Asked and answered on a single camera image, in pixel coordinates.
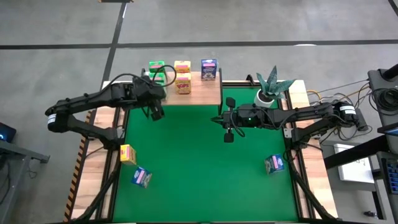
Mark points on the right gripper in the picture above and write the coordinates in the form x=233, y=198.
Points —
x=245, y=116

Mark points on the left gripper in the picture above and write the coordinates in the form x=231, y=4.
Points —
x=144, y=93

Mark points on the green Apple Jacks cereal box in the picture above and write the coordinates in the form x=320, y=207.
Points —
x=159, y=77
x=156, y=64

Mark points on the yellow Corn Pops cereal box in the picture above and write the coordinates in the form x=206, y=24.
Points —
x=183, y=84
x=182, y=66
x=128, y=154

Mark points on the blue cereal box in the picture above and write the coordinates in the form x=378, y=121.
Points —
x=141, y=176
x=274, y=164
x=208, y=70

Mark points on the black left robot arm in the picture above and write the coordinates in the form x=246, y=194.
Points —
x=90, y=98

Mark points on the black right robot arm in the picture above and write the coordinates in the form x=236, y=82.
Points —
x=304, y=112

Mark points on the snake plant in white pot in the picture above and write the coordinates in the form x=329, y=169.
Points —
x=271, y=83

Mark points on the green felt mat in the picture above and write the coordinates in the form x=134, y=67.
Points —
x=211, y=193

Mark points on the yellow black hazard tape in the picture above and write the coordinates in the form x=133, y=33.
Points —
x=74, y=183

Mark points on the black stand beam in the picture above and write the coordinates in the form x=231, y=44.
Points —
x=354, y=154

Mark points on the black power adapter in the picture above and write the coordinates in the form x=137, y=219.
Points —
x=362, y=124

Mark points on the white board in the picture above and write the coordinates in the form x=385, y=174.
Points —
x=354, y=168

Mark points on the grey metal desk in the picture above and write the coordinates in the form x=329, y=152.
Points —
x=18, y=152

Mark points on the black device with blue light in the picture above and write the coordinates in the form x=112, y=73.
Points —
x=6, y=132

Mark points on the grey equipment cart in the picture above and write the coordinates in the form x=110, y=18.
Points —
x=377, y=79

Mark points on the tablet with blue screen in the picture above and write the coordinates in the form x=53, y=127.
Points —
x=388, y=130

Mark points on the small black object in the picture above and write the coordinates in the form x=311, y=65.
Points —
x=370, y=214

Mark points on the keyboard with coloured keys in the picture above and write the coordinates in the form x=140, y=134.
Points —
x=392, y=175

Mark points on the wooden shelf with black frame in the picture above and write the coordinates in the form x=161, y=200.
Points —
x=202, y=93

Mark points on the black aluminium table frame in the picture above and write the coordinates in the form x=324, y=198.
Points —
x=236, y=84

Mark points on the black frame bracket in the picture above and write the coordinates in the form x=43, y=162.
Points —
x=249, y=78

